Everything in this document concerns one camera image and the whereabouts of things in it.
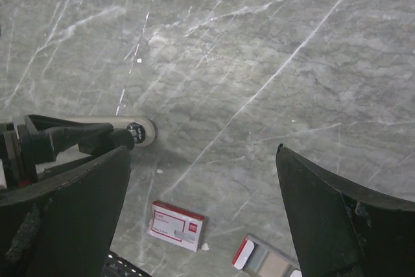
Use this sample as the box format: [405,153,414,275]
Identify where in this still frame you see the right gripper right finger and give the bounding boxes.
[276,144,414,276]

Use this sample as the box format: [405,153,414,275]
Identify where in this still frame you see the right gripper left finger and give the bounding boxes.
[1,147,131,276]

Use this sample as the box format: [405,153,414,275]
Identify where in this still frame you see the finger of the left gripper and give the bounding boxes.
[1,114,134,189]

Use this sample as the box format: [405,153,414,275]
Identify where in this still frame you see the red white staple box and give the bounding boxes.
[147,200,207,252]

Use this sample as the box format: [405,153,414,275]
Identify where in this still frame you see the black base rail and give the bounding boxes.
[101,250,151,277]

